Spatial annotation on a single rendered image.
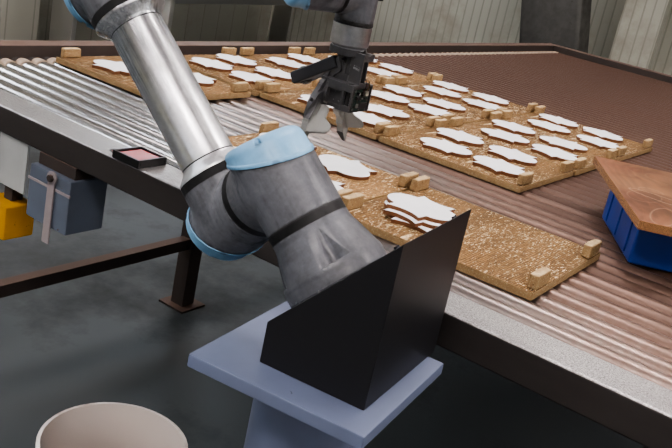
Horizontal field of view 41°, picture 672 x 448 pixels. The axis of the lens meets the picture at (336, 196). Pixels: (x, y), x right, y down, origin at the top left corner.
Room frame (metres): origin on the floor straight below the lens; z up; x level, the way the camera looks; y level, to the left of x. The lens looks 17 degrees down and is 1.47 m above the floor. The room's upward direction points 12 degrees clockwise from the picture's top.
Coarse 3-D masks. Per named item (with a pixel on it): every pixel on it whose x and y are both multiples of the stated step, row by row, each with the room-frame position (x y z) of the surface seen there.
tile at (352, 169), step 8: (320, 160) 1.90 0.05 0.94; (328, 160) 1.92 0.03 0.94; (336, 160) 1.93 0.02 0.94; (344, 160) 1.94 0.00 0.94; (352, 160) 1.96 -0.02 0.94; (328, 168) 1.85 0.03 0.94; (336, 168) 1.87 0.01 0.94; (344, 168) 1.88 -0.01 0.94; (352, 168) 1.89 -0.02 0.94; (360, 168) 1.91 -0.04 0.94; (368, 168) 1.92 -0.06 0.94; (344, 176) 1.84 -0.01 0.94; (352, 176) 1.84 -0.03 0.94; (360, 176) 1.84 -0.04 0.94; (368, 176) 1.86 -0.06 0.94
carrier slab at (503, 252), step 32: (416, 192) 1.84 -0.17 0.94; (384, 224) 1.59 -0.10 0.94; (480, 224) 1.71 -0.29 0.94; (512, 224) 1.76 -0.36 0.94; (480, 256) 1.52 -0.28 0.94; (512, 256) 1.56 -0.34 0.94; (544, 256) 1.60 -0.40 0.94; (576, 256) 1.64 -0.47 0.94; (512, 288) 1.42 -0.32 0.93; (544, 288) 1.44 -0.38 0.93
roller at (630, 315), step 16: (32, 64) 2.33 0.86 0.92; (64, 80) 2.25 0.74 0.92; (96, 96) 2.18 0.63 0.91; (112, 96) 2.17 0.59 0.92; (144, 112) 2.09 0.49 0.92; (560, 288) 1.51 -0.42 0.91; (576, 288) 1.51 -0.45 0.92; (592, 304) 1.47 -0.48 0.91; (608, 304) 1.47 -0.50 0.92; (640, 320) 1.43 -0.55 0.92
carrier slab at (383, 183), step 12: (240, 144) 1.92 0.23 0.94; (372, 168) 1.96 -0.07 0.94; (336, 180) 1.80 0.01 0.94; (348, 180) 1.82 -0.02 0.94; (360, 180) 1.84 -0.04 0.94; (372, 180) 1.86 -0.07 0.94; (384, 180) 1.88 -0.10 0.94; (396, 180) 1.90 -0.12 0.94; (360, 192) 1.76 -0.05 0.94; (372, 192) 1.77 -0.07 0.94; (384, 192) 1.79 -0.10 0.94; (396, 192) 1.82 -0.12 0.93
